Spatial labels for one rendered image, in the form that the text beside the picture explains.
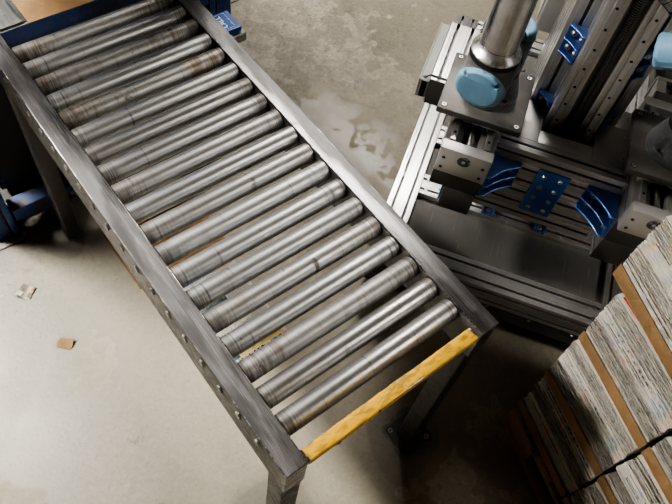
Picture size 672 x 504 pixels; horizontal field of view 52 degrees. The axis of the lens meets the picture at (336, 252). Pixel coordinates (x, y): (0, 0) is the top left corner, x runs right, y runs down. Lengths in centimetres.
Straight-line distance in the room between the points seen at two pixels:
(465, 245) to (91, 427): 130
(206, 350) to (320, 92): 175
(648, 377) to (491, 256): 86
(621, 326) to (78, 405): 154
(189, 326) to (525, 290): 121
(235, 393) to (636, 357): 85
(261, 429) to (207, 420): 86
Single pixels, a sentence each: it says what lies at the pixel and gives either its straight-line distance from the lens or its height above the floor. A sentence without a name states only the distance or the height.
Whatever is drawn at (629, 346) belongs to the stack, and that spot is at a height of 77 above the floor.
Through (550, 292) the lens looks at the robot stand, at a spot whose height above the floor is 22.
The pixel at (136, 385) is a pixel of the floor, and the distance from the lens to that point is 223.
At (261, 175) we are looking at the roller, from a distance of 161.
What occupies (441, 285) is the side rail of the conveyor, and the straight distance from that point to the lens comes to 149.
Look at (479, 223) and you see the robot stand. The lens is 237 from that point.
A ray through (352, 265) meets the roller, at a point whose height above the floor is 80.
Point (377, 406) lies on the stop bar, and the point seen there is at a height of 82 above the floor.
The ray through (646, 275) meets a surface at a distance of 154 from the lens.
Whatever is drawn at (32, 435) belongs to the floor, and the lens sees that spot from 225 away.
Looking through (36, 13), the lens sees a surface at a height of 80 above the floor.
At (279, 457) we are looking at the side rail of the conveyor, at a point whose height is 80.
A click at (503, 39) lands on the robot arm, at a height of 112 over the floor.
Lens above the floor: 205
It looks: 57 degrees down
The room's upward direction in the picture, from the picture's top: 11 degrees clockwise
